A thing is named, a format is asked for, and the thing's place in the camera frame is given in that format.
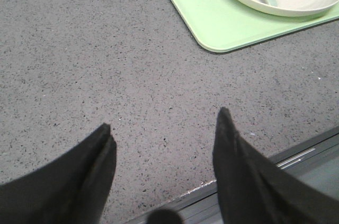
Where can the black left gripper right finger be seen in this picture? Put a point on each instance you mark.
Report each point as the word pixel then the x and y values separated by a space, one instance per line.
pixel 251 189

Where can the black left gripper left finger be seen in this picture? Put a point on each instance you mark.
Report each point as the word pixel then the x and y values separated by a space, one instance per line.
pixel 71 189

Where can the light green plastic tray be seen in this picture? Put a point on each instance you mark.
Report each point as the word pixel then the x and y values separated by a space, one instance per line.
pixel 227 25

